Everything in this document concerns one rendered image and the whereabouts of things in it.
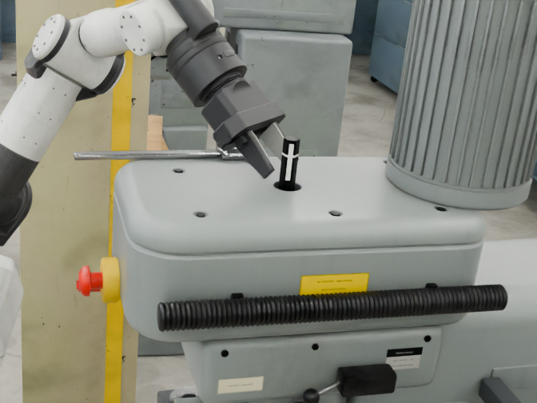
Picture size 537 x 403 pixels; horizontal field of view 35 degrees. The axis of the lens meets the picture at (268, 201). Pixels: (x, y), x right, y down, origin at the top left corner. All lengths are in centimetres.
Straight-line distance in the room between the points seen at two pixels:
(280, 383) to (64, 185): 191
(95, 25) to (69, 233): 176
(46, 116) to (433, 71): 63
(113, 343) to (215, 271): 225
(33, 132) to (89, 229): 162
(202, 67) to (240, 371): 39
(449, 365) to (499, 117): 36
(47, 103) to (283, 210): 50
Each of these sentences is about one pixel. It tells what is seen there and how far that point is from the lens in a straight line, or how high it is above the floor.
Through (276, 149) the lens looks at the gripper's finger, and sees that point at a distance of 115.
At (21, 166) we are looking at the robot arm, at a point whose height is 179.
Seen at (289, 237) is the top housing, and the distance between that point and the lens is 101.
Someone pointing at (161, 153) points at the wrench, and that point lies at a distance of 118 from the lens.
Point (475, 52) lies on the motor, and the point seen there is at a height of 209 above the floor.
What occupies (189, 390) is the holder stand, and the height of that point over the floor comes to 114.
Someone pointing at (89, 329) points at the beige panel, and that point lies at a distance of 319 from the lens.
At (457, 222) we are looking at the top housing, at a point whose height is 189.
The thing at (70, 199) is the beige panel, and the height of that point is 114.
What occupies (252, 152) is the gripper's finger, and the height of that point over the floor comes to 194.
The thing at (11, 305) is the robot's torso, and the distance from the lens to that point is 144.
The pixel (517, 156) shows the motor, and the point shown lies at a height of 196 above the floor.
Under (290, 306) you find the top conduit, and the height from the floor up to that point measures 180.
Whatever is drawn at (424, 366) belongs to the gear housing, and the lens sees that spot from 120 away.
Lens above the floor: 230
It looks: 22 degrees down
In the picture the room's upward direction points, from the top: 6 degrees clockwise
